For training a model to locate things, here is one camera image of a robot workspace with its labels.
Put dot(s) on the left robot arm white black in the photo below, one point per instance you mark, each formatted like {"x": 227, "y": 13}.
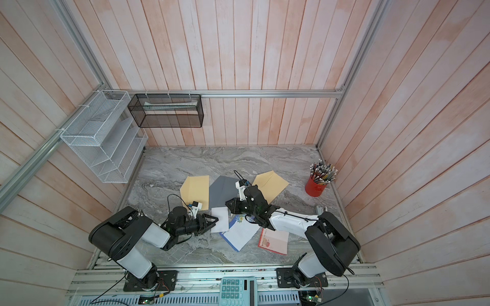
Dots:
{"x": 118, "y": 236}

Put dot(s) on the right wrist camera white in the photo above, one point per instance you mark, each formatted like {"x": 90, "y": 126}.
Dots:
{"x": 241, "y": 186}

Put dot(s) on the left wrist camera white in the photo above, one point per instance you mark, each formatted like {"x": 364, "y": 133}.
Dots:
{"x": 195, "y": 207}

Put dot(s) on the red bordered card right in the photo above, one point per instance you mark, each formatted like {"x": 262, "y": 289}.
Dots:
{"x": 274, "y": 241}

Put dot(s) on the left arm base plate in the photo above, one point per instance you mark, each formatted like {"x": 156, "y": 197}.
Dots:
{"x": 155, "y": 280}

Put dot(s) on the grey envelope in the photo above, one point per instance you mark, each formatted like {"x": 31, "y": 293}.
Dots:
{"x": 221, "y": 190}

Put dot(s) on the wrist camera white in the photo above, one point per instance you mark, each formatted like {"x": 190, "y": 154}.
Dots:
{"x": 195, "y": 207}
{"x": 241, "y": 186}

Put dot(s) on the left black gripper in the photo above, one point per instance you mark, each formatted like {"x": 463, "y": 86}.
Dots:
{"x": 203, "y": 223}

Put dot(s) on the bundle of pencils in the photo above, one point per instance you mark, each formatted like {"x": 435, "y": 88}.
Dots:
{"x": 322, "y": 173}

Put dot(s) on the white stapler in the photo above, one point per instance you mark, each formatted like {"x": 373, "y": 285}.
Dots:
{"x": 320, "y": 210}

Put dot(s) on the red pencil cup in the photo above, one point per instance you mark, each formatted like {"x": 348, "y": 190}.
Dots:
{"x": 315, "y": 186}

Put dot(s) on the teal calculator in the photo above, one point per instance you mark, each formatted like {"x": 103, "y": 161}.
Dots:
{"x": 238, "y": 291}

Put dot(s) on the red bordered letter paper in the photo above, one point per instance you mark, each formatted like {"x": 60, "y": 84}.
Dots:
{"x": 223, "y": 224}

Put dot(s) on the blue bordered letter paper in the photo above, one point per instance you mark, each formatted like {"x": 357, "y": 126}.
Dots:
{"x": 240, "y": 232}

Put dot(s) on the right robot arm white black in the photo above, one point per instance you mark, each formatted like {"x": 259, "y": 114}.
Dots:
{"x": 334, "y": 247}

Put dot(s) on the yellow envelope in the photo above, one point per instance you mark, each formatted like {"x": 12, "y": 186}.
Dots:
{"x": 196, "y": 189}
{"x": 270, "y": 184}

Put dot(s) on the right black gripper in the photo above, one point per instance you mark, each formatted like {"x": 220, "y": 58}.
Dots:
{"x": 235, "y": 208}

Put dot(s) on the white wire mesh shelf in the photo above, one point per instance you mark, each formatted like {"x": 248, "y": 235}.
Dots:
{"x": 107, "y": 141}

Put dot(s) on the black mesh basket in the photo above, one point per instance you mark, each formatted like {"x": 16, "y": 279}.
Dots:
{"x": 167, "y": 110}

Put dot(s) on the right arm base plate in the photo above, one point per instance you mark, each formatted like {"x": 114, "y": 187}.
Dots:
{"x": 293, "y": 278}

